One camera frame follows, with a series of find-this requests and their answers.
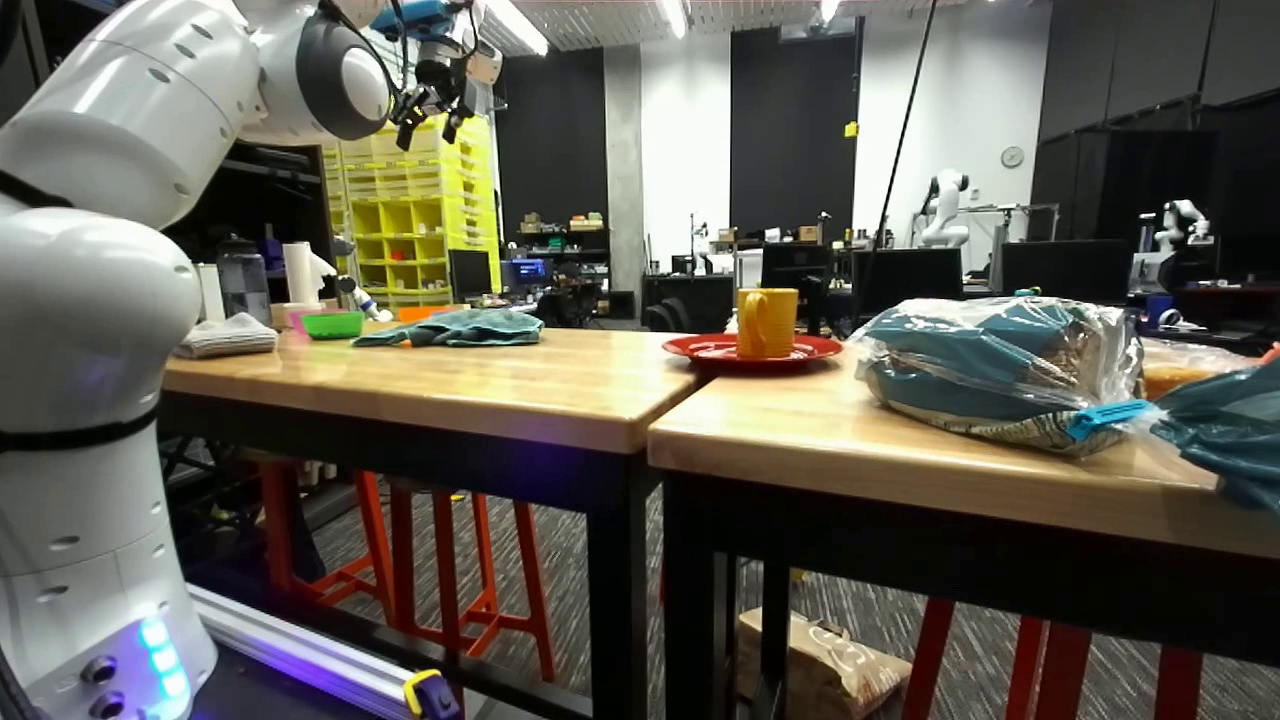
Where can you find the bagged bread loaf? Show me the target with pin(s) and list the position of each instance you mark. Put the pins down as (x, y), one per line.
(1185, 365)

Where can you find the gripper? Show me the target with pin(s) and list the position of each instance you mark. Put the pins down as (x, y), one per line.
(440, 68)

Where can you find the white blue toy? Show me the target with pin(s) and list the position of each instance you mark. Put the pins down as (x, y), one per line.
(360, 297)

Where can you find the black shelf with boxes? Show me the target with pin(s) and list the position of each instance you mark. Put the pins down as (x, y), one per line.
(565, 250)

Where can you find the lit monitor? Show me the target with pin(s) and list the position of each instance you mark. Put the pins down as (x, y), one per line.
(527, 272)

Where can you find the teal plastic bag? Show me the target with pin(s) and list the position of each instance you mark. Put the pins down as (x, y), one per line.
(1225, 430)

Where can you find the black pole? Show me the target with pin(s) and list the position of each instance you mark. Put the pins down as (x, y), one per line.
(900, 140)

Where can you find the orange plastic plate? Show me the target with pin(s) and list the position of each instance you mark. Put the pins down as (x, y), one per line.
(420, 312)

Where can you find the blue bag clip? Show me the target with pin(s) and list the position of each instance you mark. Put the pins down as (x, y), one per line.
(1105, 418)

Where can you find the paper towel roll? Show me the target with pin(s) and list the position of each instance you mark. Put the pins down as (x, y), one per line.
(298, 275)

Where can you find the brown paper bag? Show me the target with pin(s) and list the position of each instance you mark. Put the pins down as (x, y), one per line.
(820, 670)

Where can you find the yellow mug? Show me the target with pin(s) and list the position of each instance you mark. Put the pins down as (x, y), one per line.
(770, 322)

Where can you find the black monitor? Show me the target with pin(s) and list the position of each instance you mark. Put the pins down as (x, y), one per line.
(905, 280)
(470, 273)
(795, 265)
(1065, 270)

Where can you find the red plate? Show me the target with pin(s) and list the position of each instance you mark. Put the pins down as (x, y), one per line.
(700, 350)

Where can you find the green plastic bowl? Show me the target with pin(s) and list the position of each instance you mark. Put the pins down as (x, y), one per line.
(333, 325)

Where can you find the white cup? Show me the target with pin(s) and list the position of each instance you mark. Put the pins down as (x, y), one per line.
(210, 292)

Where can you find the clear bag with teal cloth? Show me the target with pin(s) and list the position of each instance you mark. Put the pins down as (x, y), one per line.
(1000, 370)

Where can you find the row of orange stools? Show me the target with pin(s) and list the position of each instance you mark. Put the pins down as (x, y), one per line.
(420, 560)
(1040, 670)

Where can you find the yellow bin shelf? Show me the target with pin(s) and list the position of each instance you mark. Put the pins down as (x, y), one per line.
(420, 220)

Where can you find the folded grey cloth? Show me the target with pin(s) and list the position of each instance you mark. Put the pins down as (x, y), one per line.
(228, 336)

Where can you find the teal cloth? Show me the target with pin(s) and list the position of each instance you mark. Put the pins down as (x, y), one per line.
(460, 328)

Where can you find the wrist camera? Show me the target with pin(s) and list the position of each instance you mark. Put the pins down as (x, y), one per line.
(420, 16)

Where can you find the ceiling light strip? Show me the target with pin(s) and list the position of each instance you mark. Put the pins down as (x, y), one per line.
(515, 25)
(673, 15)

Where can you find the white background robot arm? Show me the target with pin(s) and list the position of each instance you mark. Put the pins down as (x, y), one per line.
(945, 210)
(1183, 222)

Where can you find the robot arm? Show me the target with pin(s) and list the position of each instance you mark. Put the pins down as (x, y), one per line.
(100, 300)

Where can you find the office chair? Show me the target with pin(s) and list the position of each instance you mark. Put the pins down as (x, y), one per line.
(685, 305)

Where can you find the wall clock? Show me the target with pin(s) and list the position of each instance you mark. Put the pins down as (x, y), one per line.
(1012, 157)

